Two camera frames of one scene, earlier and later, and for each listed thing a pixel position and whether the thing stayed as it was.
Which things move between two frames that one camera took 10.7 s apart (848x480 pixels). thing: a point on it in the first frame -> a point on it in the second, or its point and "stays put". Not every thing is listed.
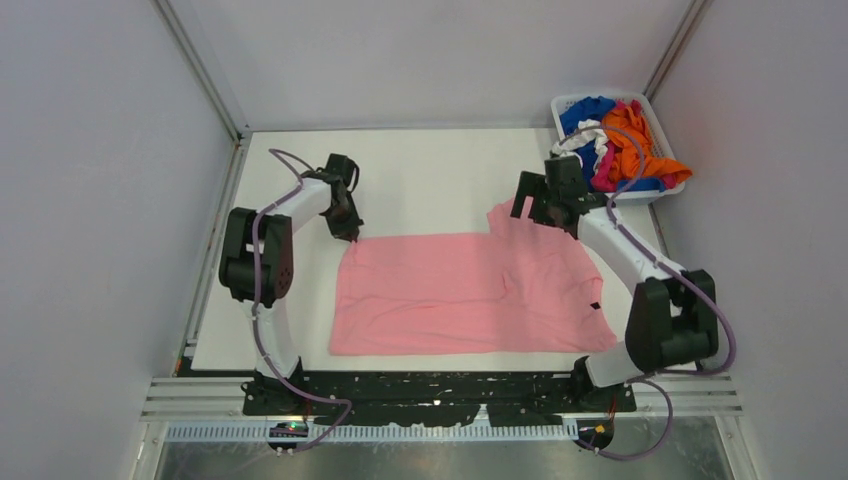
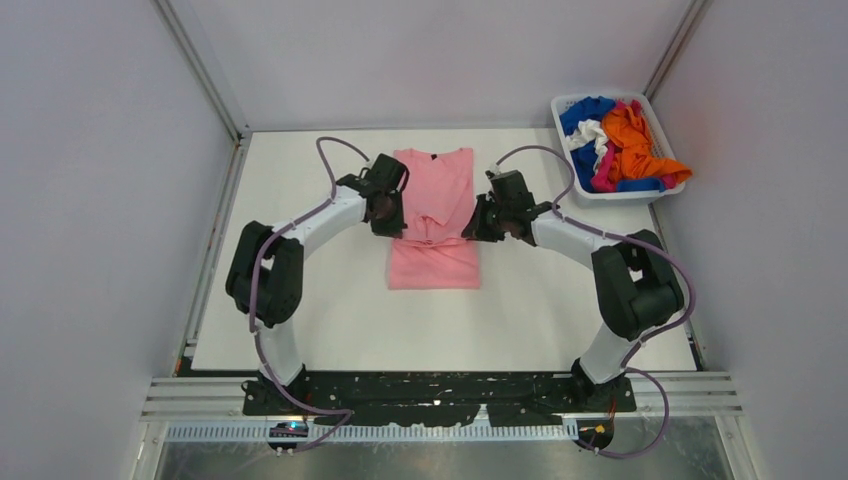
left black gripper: x=349 y=230 -> x=392 y=229
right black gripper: x=531 y=184 -> x=477 y=230
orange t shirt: x=626 y=128 stays put
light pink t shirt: x=524 y=286 -> x=432 y=253
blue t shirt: x=597 y=108 stays put
